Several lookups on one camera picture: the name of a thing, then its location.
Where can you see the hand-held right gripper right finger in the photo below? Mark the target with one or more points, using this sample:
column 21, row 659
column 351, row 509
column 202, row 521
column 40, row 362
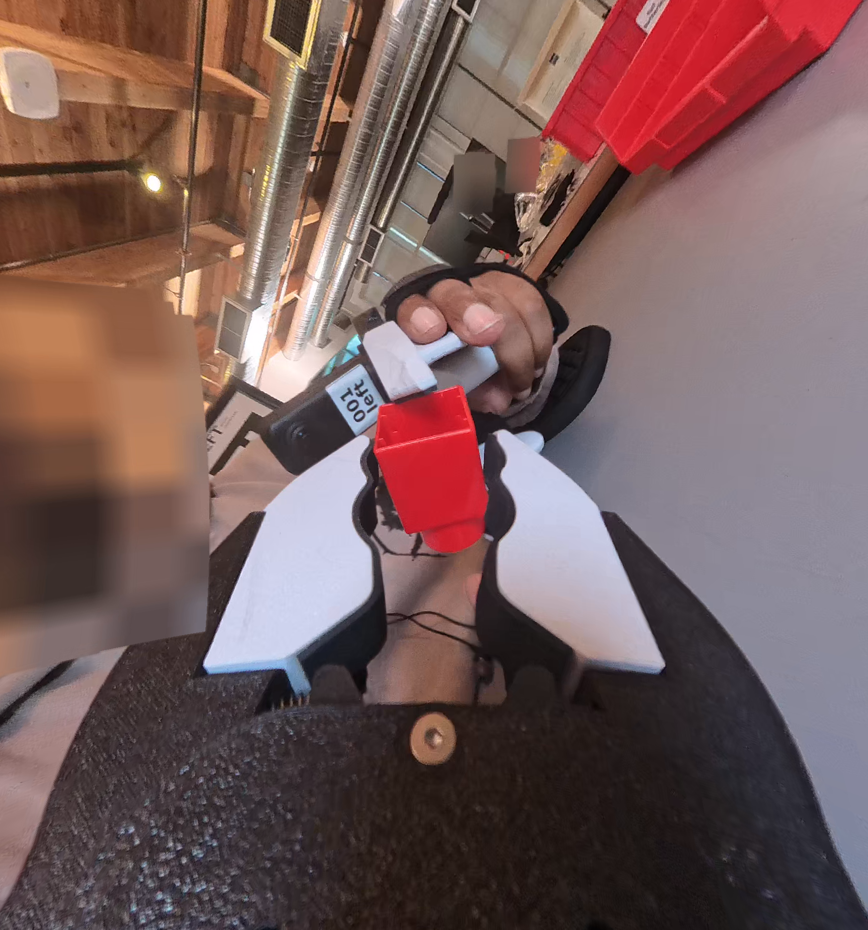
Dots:
column 572, row 581

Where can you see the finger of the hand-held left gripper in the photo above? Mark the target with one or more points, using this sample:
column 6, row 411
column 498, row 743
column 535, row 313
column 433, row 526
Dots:
column 398, row 363

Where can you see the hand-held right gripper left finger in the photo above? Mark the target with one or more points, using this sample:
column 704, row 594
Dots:
column 296, row 581

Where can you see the red plastic block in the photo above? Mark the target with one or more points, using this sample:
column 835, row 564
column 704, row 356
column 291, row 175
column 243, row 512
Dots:
column 427, row 472

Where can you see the black object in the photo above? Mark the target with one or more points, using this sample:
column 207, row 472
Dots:
column 557, row 192

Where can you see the person's right hand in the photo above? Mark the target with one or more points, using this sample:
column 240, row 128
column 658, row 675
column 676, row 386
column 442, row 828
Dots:
column 473, row 590

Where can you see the person's left hand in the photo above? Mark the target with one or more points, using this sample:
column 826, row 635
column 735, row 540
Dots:
column 521, row 327

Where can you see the black framed marker sign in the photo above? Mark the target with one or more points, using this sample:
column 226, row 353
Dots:
column 223, row 429

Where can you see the wooden table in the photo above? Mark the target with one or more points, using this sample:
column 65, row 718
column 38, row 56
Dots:
column 572, row 211

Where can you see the ceiling spot lamp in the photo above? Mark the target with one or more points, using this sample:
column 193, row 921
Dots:
column 152, row 181

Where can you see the large red plastic bin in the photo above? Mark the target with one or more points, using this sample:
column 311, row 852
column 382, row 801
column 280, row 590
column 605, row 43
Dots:
column 586, row 87

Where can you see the black lighting track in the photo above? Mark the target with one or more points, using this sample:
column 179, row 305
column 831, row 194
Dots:
column 56, row 169

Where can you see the low red plastic bin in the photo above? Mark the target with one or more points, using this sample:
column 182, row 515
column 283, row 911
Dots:
column 732, row 72

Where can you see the white ceiling access point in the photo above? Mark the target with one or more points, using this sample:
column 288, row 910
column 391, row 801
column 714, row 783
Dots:
column 27, row 81

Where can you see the silver ventilation duct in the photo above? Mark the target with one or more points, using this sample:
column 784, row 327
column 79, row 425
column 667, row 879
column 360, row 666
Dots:
column 289, row 145
column 376, row 145

